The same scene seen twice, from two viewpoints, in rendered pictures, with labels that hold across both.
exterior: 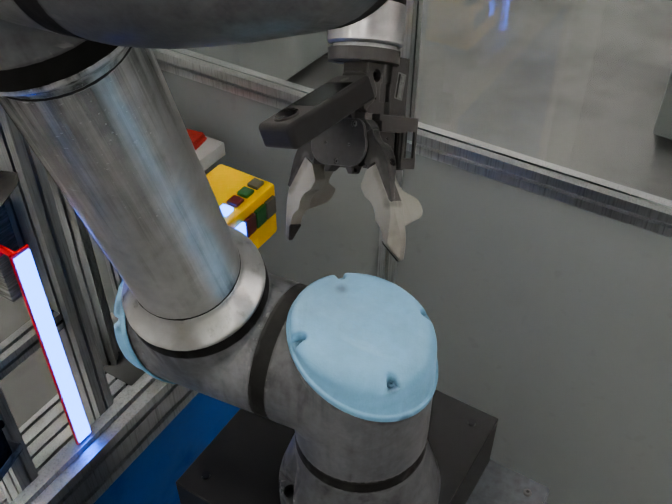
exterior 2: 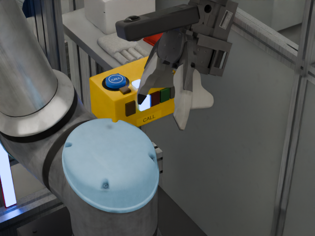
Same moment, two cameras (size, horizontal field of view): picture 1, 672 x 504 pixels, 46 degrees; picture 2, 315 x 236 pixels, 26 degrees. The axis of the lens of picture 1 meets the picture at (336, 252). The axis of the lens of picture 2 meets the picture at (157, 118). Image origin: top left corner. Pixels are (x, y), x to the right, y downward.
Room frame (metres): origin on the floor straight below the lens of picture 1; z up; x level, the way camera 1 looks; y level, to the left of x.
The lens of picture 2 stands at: (-0.14, -0.34, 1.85)
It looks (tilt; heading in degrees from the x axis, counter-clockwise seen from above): 38 degrees down; 24
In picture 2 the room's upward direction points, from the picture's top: straight up
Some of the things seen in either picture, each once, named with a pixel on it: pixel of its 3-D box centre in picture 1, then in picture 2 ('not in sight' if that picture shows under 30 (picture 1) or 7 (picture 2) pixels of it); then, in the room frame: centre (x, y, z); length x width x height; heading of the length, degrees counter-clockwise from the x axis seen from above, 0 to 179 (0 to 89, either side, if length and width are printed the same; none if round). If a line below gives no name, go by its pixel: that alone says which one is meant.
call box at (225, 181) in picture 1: (216, 229); (135, 96); (0.88, 0.17, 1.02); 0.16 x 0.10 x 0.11; 148
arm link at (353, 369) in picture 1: (354, 371); (108, 181); (0.42, -0.02, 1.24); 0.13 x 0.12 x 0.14; 66
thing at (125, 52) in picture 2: not in sight; (123, 48); (1.24, 0.39, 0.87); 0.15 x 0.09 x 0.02; 59
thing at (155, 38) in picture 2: (179, 141); (163, 38); (1.34, 0.31, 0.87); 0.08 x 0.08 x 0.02; 66
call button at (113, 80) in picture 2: not in sight; (116, 81); (0.84, 0.19, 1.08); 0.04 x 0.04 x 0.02
